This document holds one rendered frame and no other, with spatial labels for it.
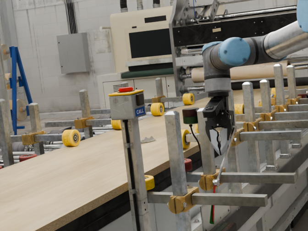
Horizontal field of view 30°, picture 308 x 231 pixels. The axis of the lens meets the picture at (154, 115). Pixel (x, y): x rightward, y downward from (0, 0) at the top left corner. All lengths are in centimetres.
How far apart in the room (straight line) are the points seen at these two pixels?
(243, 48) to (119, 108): 53
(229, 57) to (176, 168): 39
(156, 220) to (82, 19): 1030
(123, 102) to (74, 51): 1065
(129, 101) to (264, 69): 314
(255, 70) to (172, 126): 288
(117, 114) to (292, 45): 58
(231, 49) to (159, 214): 67
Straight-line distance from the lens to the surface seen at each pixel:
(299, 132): 219
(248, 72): 460
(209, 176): 199
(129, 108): 148
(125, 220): 191
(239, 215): 220
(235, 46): 184
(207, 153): 199
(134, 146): 152
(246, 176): 201
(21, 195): 193
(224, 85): 195
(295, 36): 172
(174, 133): 175
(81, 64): 1206
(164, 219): 216
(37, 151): 294
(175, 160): 176
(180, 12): 500
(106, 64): 1203
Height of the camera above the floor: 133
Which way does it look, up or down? 7 degrees down
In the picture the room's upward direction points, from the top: 6 degrees counter-clockwise
